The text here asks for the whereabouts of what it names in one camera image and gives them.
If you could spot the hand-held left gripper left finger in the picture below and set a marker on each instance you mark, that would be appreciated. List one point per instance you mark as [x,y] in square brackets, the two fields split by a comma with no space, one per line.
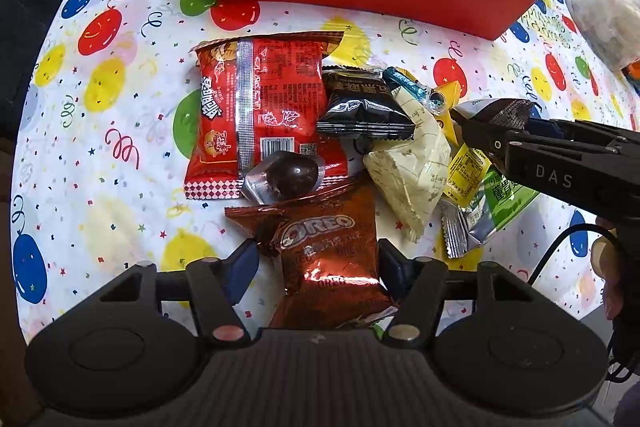
[240,267]

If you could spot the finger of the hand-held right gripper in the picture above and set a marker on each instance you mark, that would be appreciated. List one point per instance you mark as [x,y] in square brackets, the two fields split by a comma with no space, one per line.
[542,127]
[485,137]

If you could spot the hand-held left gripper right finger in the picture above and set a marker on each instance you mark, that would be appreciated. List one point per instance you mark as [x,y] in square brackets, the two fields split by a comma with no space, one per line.
[394,266]

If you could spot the yellow snack packet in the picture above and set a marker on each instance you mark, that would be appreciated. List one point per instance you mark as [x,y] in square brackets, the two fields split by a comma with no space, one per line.
[467,172]

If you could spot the green and silver snack packet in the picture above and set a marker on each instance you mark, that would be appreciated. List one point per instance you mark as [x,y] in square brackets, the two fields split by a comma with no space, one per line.
[500,202]

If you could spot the brown cookie packet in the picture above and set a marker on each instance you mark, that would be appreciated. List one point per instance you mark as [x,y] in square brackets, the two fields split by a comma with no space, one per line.
[325,247]

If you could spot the cream snack packet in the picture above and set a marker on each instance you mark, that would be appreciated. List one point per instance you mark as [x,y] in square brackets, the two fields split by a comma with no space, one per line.
[410,167]

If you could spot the foil chocolate ball package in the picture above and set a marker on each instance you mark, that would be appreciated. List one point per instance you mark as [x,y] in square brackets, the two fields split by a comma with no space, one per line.
[292,174]

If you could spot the red snack packet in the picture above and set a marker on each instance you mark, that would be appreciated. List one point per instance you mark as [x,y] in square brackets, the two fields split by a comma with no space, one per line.
[225,107]

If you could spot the person's right hand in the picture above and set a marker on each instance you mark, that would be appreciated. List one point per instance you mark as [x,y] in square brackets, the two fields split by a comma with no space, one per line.
[604,257]

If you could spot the yellow candy wrapper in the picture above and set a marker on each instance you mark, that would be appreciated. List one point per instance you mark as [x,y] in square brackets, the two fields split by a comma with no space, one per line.
[450,89]

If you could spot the blue candy wrapper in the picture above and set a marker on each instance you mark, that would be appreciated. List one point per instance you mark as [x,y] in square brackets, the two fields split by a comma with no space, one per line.
[405,81]

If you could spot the orange object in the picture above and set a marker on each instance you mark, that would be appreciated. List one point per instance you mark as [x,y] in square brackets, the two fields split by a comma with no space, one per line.
[632,74]

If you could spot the black snack packet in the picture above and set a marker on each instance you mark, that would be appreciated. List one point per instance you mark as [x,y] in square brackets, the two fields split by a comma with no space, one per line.
[360,107]

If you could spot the clear plastic bag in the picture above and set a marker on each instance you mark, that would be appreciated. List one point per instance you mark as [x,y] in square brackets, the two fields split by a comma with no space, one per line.
[610,7]

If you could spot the balloon print tablecloth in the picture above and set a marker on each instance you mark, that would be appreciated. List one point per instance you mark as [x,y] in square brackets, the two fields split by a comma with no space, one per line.
[125,82]

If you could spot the blue jeans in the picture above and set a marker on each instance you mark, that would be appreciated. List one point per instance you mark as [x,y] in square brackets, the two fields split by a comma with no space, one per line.
[25,32]

